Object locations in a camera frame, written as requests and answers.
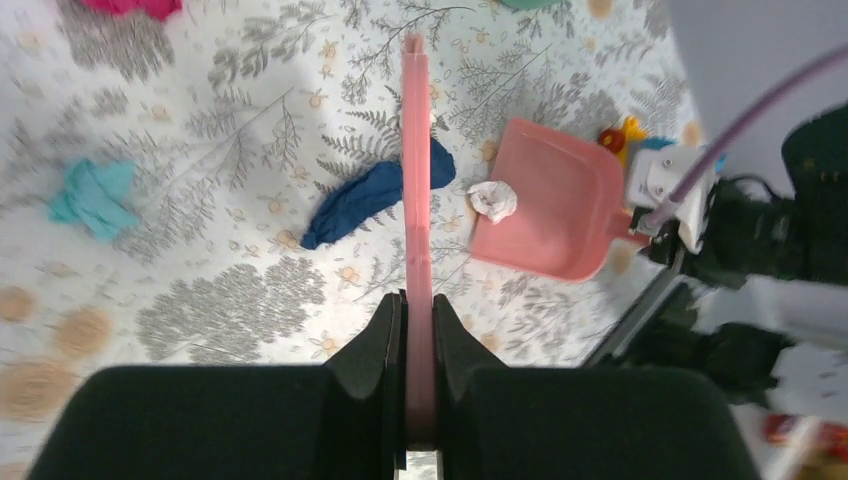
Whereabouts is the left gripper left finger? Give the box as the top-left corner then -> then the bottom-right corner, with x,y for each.
28,292 -> 406,479

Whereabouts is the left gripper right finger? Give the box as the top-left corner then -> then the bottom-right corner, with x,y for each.
433,295 -> 759,479

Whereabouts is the pink plastic hand brush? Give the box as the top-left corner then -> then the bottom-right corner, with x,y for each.
401,34 -> 437,451

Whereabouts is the pink plastic dustpan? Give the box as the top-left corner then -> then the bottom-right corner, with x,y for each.
470,118 -> 650,283

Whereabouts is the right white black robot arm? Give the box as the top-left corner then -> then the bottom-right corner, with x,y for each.
642,106 -> 847,290

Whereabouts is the white paper scrap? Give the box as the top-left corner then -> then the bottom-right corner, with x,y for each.
467,181 -> 518,224

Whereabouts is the dark blue paper scrap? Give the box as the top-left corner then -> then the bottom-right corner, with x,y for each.
299,135 -> 458,252

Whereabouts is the colourful toy block car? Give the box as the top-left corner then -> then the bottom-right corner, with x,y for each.
588,116 -> 679,178

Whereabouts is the light blue paper scrap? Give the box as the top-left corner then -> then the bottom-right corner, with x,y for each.
47,159 -> 139,242

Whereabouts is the magenta paper scrap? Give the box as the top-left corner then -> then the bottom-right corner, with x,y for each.
81,0 -> 183,22

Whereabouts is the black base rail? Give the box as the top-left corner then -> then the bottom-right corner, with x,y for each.
582,269 -> 683,368

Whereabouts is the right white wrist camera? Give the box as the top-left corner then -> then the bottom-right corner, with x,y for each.
624,137 -> 717,254

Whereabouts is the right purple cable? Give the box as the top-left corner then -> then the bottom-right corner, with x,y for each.
642,42 -> 848,230

